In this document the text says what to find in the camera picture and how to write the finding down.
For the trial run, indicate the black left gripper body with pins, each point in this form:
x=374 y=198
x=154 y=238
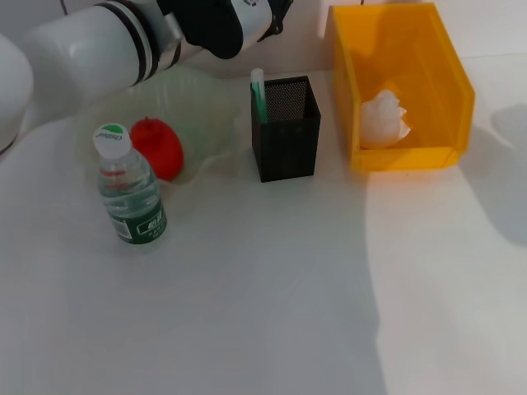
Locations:
x=282 y=16

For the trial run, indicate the white paper ball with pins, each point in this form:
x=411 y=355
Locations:
x=383 y=121

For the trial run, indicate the red-orange toy orange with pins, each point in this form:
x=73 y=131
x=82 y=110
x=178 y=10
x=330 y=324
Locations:
x=164 y=148

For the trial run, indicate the clear green-label water bottle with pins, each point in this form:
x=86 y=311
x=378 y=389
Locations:
x=131 y=197

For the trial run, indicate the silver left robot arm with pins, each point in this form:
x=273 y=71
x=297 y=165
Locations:
x=82 y=53

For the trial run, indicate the pale green glass fruit plate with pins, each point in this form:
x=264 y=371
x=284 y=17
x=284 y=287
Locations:
x=201 y=107

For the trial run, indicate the black mesh pen holder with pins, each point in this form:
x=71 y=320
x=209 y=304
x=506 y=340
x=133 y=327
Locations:
x=284 y=152

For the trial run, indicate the yellow plastic bin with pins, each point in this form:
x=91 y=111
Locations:
x=411 y=53

